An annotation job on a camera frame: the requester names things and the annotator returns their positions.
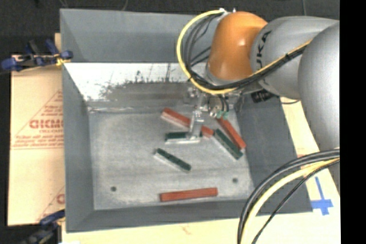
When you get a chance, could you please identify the red-brown flat block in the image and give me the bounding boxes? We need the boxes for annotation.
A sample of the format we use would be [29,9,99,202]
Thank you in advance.
[216,116,247,150]
[160,107,214,139]
[159,187,219,203]

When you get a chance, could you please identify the grey metal bin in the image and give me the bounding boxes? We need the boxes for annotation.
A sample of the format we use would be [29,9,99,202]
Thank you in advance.
[59,8,313,232]

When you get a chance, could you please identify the dark green flat block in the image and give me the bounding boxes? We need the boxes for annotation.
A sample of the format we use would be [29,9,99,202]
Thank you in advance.
[213,128,244,161]
[153,147,192,173]
[164,131,201,144]

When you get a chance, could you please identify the brown cardboard board red print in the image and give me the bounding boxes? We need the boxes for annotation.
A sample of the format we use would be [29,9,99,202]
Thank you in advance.
[7,33,67,227]

